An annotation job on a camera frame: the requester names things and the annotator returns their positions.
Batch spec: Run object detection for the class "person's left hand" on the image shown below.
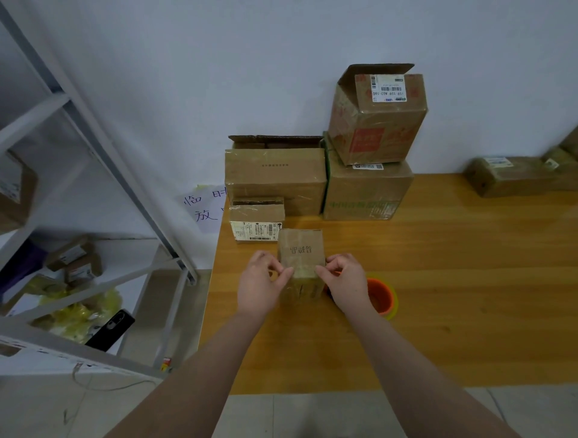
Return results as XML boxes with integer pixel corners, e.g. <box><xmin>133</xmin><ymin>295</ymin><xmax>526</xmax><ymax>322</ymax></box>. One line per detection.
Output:
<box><xmin>235</xmin><ymin>250</ymin><xmax>296</xmax><ymax>321</ymax></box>

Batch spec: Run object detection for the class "person's right hand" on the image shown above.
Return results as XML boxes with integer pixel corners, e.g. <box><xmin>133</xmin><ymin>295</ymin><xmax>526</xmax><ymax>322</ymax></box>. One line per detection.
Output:
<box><xmin>314</xmin><ymin>251</ymin><xmax>373</xmax><ymax>317</ymax></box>

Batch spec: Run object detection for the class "small open-flap cardboard box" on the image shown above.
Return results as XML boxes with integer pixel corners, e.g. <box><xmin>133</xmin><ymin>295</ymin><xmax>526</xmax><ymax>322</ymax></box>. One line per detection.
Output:
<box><xmin>277</xmin><ymin>227</ymin><xmax>328</xmax><ymax>303</ymax></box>

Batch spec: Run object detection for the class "stack of cardboard boxes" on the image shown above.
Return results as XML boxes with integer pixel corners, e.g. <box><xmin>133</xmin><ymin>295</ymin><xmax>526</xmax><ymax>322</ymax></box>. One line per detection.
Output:
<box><xmin>224</xmin><ymin>63</ymin><xmax>429</xmax><ymax>243</ymax></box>

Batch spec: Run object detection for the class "box barcode label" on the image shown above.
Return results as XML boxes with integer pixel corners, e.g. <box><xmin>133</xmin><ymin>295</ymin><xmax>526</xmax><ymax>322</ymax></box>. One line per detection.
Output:
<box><xmin>464</xmin><ymin>156</ymin><xmax>552</xmax><ymax>199</ymax></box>

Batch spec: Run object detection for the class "small brown cardboard box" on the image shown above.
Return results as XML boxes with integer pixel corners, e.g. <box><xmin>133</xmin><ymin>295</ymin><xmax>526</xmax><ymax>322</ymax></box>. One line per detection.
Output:
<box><xmin>542</xmin><ymin>126</ymin><xmax>578</xmax><ymax>191</ymax></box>

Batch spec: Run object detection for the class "person's left forearm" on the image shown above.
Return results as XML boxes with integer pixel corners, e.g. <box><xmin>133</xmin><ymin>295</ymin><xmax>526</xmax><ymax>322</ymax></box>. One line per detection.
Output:
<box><xmin>104</xmin><ymin>311</ymin><xmax>267</xmax><ymax>438</ymax></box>

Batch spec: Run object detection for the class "person's right forearm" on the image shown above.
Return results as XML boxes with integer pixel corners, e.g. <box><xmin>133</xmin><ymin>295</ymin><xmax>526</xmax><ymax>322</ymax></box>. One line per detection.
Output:
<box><xmin>347</xmin><ymin>307</ymin><xmax>520</xmax><ymax>438</ymax></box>

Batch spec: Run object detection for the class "wooden table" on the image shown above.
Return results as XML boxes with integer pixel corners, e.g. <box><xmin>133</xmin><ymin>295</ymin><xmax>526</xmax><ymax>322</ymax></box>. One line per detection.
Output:
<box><xmin>199</xmin><ymin>173</ymin><xmax>578</xmax><ymax>395</ymax></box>

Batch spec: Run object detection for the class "black mobile phone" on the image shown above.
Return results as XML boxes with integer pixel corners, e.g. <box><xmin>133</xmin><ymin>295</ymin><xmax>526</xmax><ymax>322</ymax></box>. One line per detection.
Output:
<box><xmin>84</xmin><ymin>309</ymin><xmax>137</xmax><ymax>353</ymax></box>

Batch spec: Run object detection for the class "yellow plastic bag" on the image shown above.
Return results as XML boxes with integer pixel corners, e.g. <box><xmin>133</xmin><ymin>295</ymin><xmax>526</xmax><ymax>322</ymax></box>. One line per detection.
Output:
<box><xmin>40</xmin><ymin>287</ymin><xmax>123</xmax><ymax>342</ymax></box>

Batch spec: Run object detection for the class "small open carton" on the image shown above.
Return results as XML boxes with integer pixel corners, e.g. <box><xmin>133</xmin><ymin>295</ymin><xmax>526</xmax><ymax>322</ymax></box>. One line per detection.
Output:
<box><xmin>43</xmin><ymin>236</ymin><xmax>102</xmax><ymax>285</ymax></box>

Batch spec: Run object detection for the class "dark blue bag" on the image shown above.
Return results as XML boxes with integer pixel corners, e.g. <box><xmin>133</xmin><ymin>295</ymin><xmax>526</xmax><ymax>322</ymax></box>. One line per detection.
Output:
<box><xmin>0</xmin><ymin>244</ymin><xmax>46</xmax><ymax>294</ymax></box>

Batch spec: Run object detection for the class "large worn shelf carton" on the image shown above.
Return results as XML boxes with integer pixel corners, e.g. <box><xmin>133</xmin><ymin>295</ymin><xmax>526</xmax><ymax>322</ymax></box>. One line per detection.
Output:
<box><xmin>0</xmin><ymin>149</ymin><xmax>39</xmax><ymax>236</ymax></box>

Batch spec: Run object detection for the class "grey metal shelf rack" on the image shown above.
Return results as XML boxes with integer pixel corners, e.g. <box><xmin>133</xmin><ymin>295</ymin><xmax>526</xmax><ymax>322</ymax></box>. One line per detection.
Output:
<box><xmin>0</xmin><ymin>0</ymin><xmax>200</xmax><ymax>380</ymax></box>

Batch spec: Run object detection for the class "white paper wall sign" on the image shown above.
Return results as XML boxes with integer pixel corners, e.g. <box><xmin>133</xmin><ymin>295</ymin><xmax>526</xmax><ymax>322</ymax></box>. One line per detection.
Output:
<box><xmin>176</xmin><ymin>185</ymin><xmax>227</xmax><ymax>236</ymax></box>

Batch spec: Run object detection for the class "thin white cable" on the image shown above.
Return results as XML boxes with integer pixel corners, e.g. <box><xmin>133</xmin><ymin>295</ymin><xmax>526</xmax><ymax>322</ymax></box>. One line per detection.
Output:
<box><xmin>63</xmin><ymin>361</ymin><xmax>155</xmax><ymax>425</ymax></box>

